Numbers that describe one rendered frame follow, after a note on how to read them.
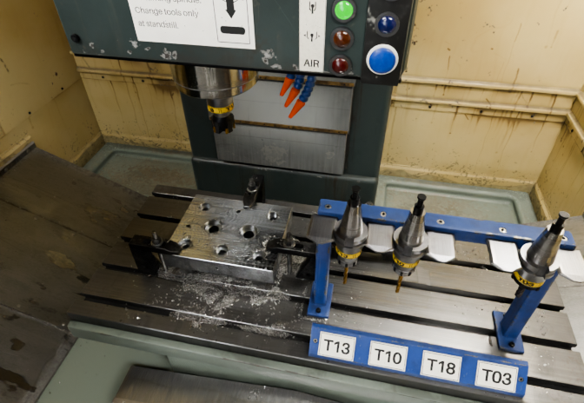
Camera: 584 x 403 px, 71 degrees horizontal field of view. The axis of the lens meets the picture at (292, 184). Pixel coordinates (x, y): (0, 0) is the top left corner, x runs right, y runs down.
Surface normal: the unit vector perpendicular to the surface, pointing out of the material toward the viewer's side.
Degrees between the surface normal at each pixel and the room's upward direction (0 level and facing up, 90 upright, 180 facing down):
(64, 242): 24
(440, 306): 0
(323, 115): 88
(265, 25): 90
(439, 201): 0
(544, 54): 90
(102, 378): 0
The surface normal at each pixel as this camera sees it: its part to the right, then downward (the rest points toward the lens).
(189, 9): -0.21, 0.63
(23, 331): 0.39, -0.65
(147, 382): -0.13, -0.78
